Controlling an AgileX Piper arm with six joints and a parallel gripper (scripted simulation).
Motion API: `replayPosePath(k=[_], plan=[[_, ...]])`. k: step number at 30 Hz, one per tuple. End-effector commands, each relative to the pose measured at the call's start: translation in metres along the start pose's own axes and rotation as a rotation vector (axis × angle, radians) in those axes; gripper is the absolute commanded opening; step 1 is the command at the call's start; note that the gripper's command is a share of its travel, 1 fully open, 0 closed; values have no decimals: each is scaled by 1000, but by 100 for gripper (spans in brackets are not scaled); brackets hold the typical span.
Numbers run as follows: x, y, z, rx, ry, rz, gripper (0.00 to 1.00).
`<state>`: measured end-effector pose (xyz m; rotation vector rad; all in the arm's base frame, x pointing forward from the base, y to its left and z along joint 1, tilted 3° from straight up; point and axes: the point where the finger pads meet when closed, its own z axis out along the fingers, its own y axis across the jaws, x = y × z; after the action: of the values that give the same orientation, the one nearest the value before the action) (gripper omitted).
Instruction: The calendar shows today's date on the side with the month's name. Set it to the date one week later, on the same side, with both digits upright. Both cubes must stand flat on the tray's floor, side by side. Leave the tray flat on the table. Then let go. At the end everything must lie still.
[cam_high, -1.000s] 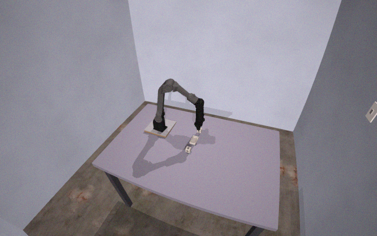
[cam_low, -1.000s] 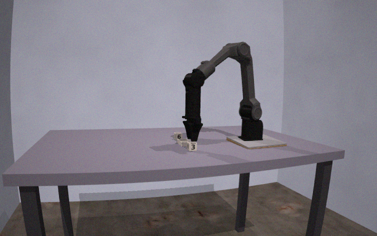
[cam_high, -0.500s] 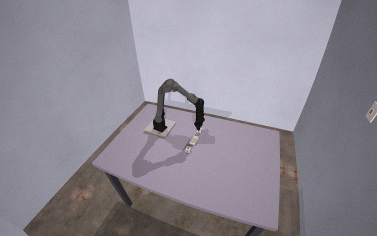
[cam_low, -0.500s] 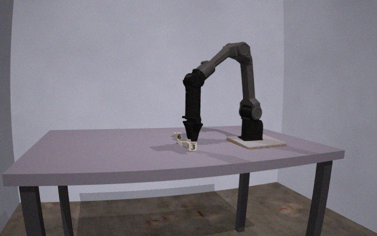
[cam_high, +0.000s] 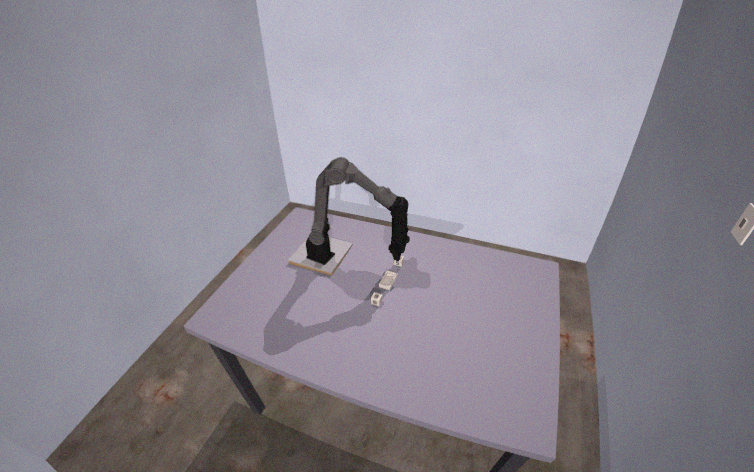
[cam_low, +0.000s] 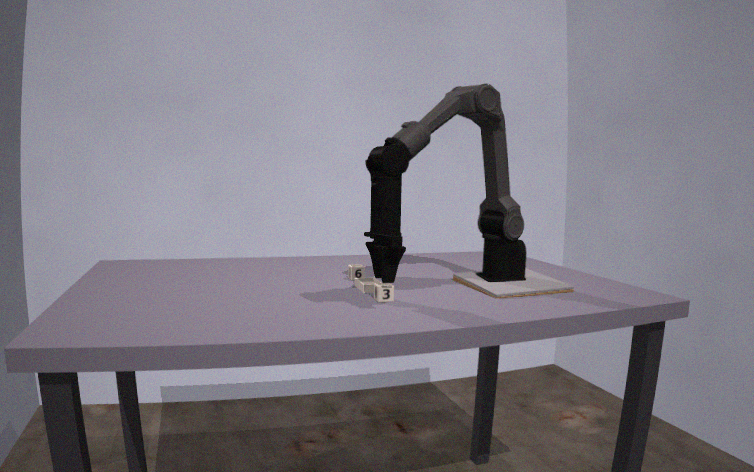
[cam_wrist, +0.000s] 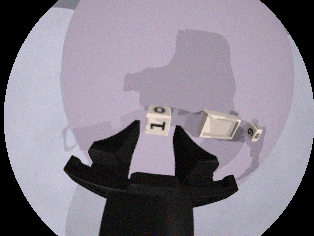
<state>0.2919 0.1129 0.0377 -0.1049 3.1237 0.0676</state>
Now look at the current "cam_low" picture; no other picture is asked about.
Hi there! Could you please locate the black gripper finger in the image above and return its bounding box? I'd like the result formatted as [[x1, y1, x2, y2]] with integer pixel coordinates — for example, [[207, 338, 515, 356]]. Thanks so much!
[[374, 242, 406, 283], [365, 238, 385, 278]]

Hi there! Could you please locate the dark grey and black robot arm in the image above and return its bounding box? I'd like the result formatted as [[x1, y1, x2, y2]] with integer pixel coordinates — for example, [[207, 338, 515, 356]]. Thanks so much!
[[365, 84, 526, 282]]

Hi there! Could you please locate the white cube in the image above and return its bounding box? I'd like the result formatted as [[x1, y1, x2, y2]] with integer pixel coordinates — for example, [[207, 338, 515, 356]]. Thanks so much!
[[348, 264, 365, 281], [374, 283, 394, 302]]

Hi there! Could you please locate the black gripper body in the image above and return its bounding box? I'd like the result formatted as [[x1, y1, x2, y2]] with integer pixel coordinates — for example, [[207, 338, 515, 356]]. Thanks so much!
[[364, 209, 402, 248]]

